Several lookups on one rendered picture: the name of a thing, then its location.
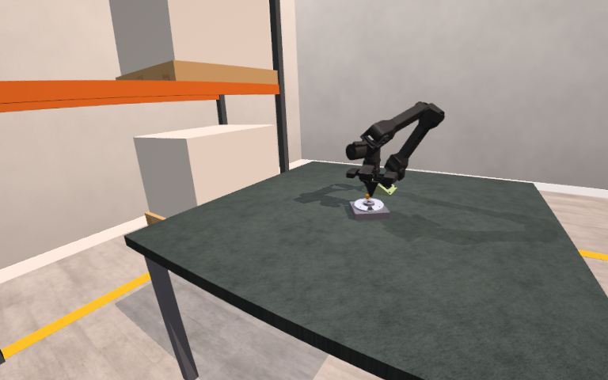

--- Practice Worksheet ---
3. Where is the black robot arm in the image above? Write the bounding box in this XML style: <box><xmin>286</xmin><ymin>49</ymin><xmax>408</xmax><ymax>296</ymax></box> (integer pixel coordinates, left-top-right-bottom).
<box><xmin>346</xmin><ymin>101</ymin><xmax>445</xmax><ymax>181</ymax></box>

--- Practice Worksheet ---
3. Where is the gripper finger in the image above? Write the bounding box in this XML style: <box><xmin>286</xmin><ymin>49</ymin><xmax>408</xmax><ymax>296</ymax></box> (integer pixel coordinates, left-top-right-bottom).
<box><xmin>361</xmin><ymin>180</ymin><xmax>371</xmax><ymax>197</ymax></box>
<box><xmin>370</xmin><ymin>179</ymin><xmax>382</xmax><ymax>197</ymax></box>

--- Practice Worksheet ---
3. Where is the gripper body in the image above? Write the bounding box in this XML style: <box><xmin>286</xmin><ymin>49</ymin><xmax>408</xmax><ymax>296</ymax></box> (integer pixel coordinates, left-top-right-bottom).
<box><xmin>346</xmin><ymin>158</ymin><xmax>398</xmax><ymax>183</ymax></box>

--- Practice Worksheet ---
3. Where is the white round plate with holes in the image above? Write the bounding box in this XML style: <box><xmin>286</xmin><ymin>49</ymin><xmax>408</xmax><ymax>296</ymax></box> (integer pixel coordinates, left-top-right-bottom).
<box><xmin>355</xmin><ymin>195</ymin><xmax>383</xmax><ymax>212</ymax></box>

